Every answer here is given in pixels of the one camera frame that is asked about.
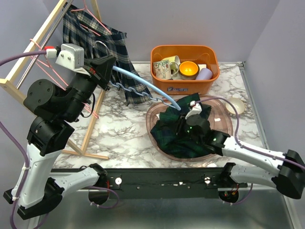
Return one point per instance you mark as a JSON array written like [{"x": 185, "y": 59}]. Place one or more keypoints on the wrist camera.
[
  {"x": 195, "y": 109},
  {"x": 71, "y": 57}
]

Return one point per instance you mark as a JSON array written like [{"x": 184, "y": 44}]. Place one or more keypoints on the navy white plaid skirt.
[{"x": 98, "y": 39}]

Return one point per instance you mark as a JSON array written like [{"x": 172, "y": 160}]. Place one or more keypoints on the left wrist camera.
[{"x": 71, "y": 57}]

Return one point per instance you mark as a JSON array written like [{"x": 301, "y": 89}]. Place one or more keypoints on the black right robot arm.
[{"x": 283, "y": 171}]

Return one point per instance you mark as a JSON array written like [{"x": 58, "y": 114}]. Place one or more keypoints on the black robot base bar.
[{"x": 154, "y": 183}]

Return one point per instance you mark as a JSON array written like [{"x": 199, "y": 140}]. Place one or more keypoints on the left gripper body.
[{"x": 96, "y": 78}]

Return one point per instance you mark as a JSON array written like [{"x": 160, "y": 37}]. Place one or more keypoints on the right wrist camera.
[{"x": 195, "y": 109}]

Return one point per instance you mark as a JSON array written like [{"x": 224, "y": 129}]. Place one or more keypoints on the yellow bowl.
[{"x": 188, "y": 70}]

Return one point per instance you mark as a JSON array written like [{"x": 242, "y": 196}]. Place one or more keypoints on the dark green plaid skirt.
[{"x": 175, "y": 139}]

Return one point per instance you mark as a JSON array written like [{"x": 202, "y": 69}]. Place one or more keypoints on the transparent pink plastic tray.
[{"x": 216, "y": 120}]

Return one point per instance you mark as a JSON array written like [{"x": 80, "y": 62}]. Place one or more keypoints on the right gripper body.
[{"x": 183, "y": 129}]

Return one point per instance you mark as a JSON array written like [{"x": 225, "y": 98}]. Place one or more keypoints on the cat pattern ceramic mug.
[{"x": 162, "y": 70}]

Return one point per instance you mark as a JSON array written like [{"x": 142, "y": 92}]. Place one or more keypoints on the small white ceramic bowl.
[{"x": 238, "y": 105}]

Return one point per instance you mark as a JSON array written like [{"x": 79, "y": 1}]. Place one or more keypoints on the pale green mug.
[{"x": 174, "y": 63}]

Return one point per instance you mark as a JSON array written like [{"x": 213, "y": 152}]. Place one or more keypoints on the lavender plastic cup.
[{"x": 204, "y": 74}]

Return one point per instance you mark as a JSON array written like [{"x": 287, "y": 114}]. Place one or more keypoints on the light blue plastic hanger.
[{"x": 167, "y": 99}]

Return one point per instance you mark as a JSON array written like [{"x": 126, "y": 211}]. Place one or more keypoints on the orange plastic tub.
[{"x": 202, "y": 55}]

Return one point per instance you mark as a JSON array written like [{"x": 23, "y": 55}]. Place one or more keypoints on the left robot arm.
[{"x": 55, "y": 109}]

